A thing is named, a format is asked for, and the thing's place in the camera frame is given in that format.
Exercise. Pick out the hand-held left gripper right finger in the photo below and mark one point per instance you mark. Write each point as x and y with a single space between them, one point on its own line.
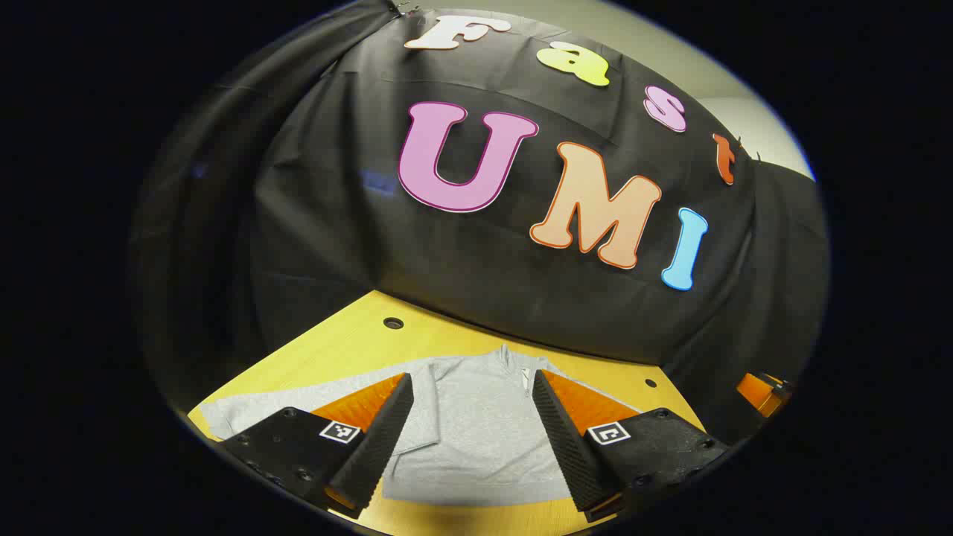
569 447

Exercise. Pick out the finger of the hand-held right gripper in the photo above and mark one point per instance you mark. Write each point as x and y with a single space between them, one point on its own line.
756 391

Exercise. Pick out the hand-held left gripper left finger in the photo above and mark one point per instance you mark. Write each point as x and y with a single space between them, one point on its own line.
376 447

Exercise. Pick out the grey zip-neck sweatshirt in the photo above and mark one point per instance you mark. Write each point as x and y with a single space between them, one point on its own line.
476 435

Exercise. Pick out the black backdrop cloth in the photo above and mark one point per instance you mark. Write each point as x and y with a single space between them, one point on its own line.
484 290

